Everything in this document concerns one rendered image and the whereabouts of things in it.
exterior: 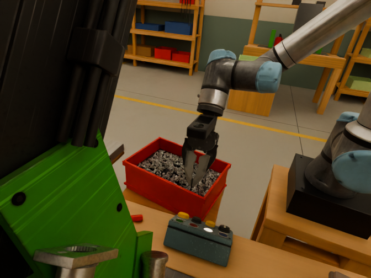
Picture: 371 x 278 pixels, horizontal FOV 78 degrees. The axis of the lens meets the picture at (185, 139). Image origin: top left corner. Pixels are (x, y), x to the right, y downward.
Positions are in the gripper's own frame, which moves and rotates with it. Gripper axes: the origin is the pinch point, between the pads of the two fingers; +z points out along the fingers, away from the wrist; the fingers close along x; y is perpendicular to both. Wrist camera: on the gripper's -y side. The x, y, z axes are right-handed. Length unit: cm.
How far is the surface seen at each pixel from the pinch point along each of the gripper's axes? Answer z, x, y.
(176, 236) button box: 12.2, -0.4, -5.8
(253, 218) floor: 32, -34, 133
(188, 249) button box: 14.1, -3.6, -5.9
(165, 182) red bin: 3.8, 9.6, 10.3
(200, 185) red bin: 2.7, -0.4, 17.6
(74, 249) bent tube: 3.4, 2.9, -39.6
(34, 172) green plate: -3.1, 5.7, -43.2
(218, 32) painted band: -287, 88, 445
